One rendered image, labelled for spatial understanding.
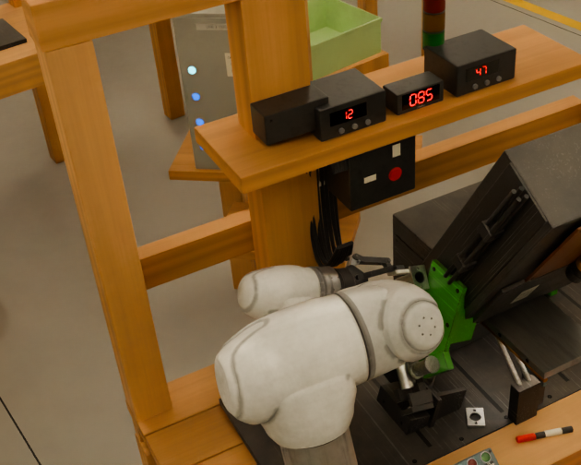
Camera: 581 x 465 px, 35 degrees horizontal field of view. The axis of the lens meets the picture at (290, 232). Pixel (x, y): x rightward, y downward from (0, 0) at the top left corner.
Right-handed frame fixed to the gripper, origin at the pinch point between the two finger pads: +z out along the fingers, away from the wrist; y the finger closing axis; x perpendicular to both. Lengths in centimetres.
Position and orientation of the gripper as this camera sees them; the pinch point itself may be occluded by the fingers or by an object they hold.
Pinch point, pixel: (405, 280)
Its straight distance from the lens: 206.1
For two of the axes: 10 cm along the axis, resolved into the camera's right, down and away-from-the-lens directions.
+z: 8.3, -0.4, 5.6
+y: -1.7, -9.7, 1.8
